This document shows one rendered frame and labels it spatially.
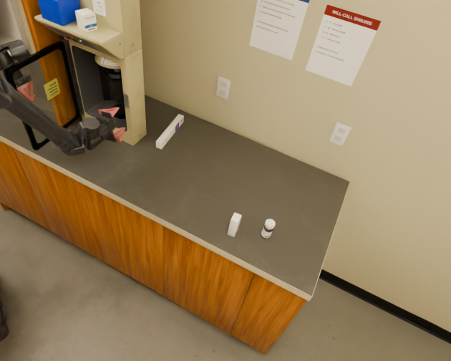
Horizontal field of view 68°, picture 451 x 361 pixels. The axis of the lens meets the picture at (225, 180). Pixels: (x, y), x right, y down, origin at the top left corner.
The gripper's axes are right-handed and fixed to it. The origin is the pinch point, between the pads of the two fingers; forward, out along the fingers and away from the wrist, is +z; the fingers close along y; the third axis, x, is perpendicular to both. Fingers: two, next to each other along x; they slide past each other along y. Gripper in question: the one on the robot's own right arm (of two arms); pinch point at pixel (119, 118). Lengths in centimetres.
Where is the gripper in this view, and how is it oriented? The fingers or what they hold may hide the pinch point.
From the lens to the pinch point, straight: 150.1
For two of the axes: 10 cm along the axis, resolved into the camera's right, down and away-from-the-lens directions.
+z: 4.4, -6.2, 6.5
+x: -8.9, -2.5, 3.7
